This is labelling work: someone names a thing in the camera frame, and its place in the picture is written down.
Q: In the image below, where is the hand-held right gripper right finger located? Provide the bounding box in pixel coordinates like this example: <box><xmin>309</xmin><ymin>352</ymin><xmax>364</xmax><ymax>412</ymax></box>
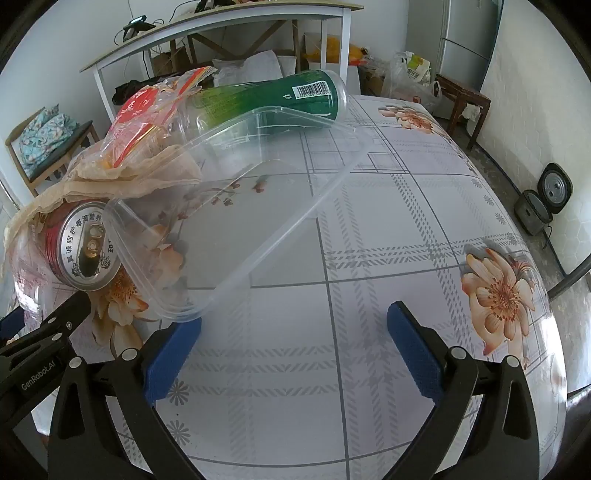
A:
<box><xmin>387</xmin><ymin>301</ymin><xmax>541</xmax><ymax>480</ymax></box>

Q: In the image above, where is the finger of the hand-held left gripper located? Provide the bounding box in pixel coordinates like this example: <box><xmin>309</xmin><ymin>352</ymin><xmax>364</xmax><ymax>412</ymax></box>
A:
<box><xmin>0</xmin><ymin>292</ymin><xmax>93</xmax><ymax>366</ymax></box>
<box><xmin>0</xmin><ymin>306</ymin><xmax>25</xmax><ymax>346</ymax></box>

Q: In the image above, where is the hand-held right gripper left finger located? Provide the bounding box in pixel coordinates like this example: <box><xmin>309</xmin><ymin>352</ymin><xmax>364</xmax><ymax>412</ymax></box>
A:
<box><xmin>48</xmin><ymin>316</ymin><xmax>218</xmax><ymax>480</ymax></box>

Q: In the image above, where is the clear plastic bag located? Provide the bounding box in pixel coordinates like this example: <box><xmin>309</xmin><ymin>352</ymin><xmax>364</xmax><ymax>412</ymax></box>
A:
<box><xmin>0</xmin><ymin>217</ymin><xmax>70</xmax><ymax>342</ymax></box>

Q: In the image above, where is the red drink can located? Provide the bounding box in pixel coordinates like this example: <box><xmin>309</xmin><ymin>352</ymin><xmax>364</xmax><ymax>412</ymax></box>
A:
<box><xmin>44</xmin><ymin>200</ymin><xmax>124</xmax><ymax>292</ymax></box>

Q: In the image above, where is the clear plastic food container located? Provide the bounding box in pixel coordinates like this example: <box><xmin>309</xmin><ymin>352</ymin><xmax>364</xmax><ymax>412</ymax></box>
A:
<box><xmin>102</xmin><ymin>105</ymin><xmax>365</xmax><ymax>322</ymax></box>

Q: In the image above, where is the beige cloth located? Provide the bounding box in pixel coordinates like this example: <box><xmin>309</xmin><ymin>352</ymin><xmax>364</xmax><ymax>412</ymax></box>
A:
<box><xmin>2</xmin><ymin>143</ymin><xmax>204</xmax><ymax>278</ymax></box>

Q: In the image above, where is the wooden chair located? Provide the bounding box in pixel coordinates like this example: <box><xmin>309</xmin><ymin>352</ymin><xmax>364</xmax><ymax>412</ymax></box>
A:
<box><xmin>4</xmin><ymin>104</ymin><xmax>100</xmax><ymax>197</ymax></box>

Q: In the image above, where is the floral cushion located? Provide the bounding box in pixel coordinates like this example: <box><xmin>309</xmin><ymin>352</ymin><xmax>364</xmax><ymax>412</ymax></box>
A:
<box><xmin>18</xmin><ymin>105</ymin><xmax>79</xmax><ymax>167</ymax></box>

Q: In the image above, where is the black rice cooker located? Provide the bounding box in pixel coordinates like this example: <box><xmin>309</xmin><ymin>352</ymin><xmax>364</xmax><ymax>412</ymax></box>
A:
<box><xmin>515</xmin><ymin>162</ymin><xmax>574</xmax><ymax>236</ymax></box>

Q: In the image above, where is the red printed snack bag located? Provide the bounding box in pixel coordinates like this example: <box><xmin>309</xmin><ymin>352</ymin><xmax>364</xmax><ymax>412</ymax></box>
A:
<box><xmin>99</xmin><ymin>67</ymin><xmax>218</xmax><ymax>171</ymax></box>

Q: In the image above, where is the dark cloth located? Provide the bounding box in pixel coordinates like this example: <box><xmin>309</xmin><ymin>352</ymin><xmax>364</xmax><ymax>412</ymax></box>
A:
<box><xmin>113</xmin><ymin>79</ymin><xmax>153</xmax><ymax>107</ymax></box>

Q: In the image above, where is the dark wooden stool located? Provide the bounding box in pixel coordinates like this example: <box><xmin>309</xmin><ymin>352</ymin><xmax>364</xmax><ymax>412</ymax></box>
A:
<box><xmin>434</xmin><ymin>74</ymin><xmax>492</xmax><ymax>151</ymax></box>

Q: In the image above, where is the white shopping bag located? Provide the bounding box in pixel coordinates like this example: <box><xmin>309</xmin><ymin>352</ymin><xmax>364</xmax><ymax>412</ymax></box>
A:
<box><xmin>381</xmin><ymin>51</ymin><xmax>444</xmax><ymax>112</ymax></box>

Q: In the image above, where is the cardboard box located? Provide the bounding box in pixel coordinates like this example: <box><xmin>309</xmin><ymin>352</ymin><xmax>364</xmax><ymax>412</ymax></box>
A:
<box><xmin>150</xmin><ymin>46</ymin><xmax>190</xmax><ymax>77</ymax></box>

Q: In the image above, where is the crumpled white plastic sheet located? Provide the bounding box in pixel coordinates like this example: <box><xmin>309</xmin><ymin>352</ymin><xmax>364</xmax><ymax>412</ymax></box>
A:
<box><xmin>215</xmin><ymin>51</ymin><xmax>301</xmax><ymax>86</ymax></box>

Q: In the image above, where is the yellow plastic bag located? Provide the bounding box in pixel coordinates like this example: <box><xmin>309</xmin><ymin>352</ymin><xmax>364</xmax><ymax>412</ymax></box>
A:
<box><xmin>318</xmin><ymin>32</ymin><xmax>370</xmax><ymax>68</ymax></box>

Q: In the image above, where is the white refrigerator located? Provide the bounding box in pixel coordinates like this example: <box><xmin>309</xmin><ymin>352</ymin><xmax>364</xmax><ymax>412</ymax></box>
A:
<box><xmin>436</xmin><ymin>0</ymin><xmax>504</xmax><ymax>81</ymax></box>

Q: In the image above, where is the white frame desk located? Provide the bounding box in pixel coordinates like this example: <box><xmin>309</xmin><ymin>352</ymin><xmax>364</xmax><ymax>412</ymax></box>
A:
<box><xmin>79</xmin><ymin>0</ymin><xmax>365</xmax><ymax>134</ymax></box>

